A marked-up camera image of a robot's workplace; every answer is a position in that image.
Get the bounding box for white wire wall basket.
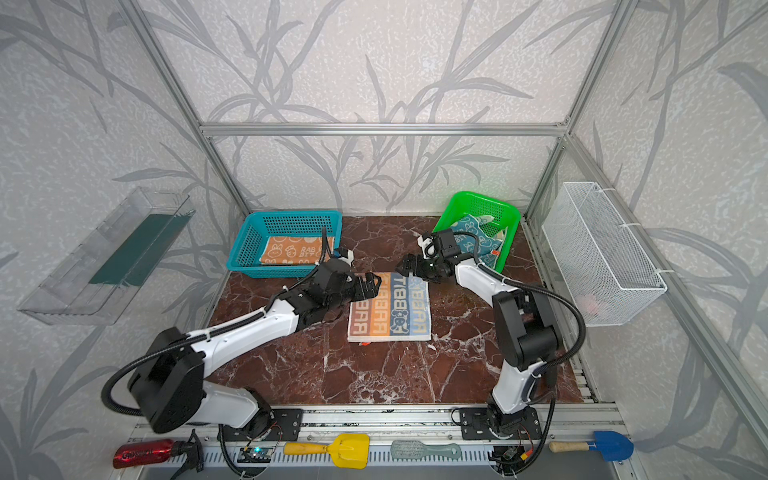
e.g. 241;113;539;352
542;182;667;327

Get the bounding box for right controller board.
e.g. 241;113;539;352
488;445;535;467

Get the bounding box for controller board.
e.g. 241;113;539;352
488;445;535;467
237;446;275;465

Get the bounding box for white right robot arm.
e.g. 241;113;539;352
396;229;587;438

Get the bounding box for red bottle with black trigger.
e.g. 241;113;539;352
112;429;205;479

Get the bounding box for aluminium frame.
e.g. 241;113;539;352
119;1;767;446

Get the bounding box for blue bunny towel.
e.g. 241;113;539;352
450;215;507;268

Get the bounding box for yellow toy shovel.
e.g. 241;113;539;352
283;433;370;470

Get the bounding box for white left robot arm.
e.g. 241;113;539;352
101;242;383;434

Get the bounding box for pink object in wire basket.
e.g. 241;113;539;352
576;294;606;317

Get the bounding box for green plastic basket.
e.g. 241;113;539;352
434;191;521;273

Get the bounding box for orange beige lettered towel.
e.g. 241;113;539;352
347;272;432;343

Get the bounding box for teal plastic basket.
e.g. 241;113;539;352
227;210;342;279

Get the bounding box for left controller board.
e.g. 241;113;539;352
237;446;275;465

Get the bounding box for clear plastic wall tray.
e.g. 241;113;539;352
18;187;195;326

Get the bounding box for blue toy shovel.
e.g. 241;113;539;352
549;431;634;462

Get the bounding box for pale green brush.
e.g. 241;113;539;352
390;440;463;460

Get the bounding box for orange bunny towel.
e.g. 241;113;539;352
259;236;323;266

